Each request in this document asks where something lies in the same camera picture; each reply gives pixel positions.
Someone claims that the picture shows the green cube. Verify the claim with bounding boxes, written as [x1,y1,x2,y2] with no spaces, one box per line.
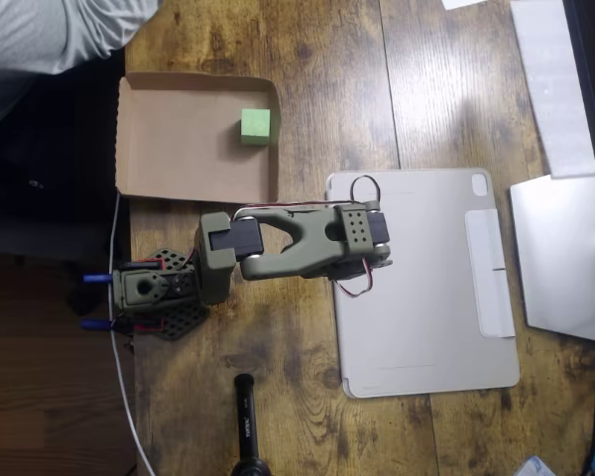
[239,107,272,147]

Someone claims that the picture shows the brown cardboard tray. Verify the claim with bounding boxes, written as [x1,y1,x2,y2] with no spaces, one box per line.
[114,71,283,205]

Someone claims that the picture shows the tablet in beige folio case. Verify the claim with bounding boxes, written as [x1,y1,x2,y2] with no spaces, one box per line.
[325,167,521,400]

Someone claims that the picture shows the silver monitor stand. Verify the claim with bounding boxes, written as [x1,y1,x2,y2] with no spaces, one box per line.
[509,174,595,345]

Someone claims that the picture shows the white foam sheet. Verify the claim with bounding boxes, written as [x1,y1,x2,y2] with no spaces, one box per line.
[509,0,595,180]

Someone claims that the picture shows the white and blue packet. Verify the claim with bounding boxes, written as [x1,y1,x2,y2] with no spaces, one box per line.
[515,454,559,476]

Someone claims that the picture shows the person in grey shirt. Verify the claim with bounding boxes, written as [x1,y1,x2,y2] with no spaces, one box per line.
[0,0,165,138]

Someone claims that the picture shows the red white black servo cable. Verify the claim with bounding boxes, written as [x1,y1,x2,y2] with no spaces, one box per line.
[232,175,382,298]

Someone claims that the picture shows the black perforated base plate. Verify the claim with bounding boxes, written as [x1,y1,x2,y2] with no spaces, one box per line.
[128,246,210,342]

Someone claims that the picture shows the black camera stand pole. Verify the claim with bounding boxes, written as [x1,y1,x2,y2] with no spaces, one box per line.
[230,374,272,476]

